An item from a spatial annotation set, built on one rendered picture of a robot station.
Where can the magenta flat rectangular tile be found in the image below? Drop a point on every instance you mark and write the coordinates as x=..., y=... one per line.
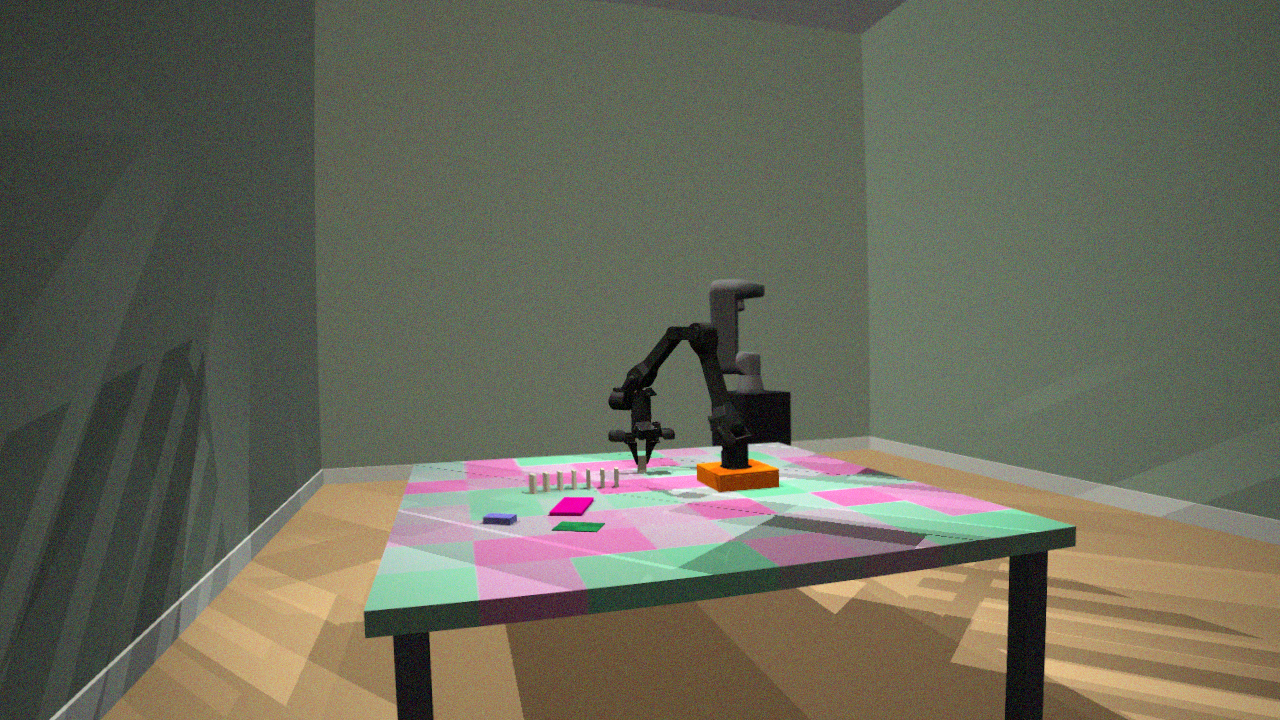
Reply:
x=571, y=506

